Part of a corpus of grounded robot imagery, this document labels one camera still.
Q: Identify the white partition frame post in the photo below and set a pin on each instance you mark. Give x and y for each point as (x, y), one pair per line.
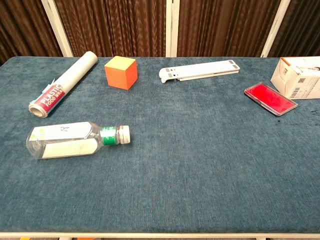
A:
(275, 27)
(172, 25)
(57, 27)

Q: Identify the transparent plastic bottle green label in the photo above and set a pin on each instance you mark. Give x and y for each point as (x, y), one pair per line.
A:
(67, 140)

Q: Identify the plastic food wrap roll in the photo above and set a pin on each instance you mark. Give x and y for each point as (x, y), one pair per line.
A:
(72, 75)

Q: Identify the blue table cloth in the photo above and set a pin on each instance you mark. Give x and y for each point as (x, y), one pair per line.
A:
(175, 162)

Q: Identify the brown pleated curtain panel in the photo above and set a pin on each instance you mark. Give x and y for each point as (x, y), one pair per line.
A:
(112, 25)
(225, 25)
(22, 27)
(302, 25)

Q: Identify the red ink pad clear case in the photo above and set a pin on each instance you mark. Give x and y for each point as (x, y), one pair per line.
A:
(270, 98)

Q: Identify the white folding laptop stand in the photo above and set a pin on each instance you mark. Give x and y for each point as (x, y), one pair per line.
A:
(200, 70)

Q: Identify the orange cube yellow face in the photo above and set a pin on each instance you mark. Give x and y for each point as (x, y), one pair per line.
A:
(120, 76)

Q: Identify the white cardboard product box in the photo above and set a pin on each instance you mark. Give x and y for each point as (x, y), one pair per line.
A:
(297, 75)

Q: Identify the white bottle cap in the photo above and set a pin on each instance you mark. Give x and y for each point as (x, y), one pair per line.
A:
(124, 134)

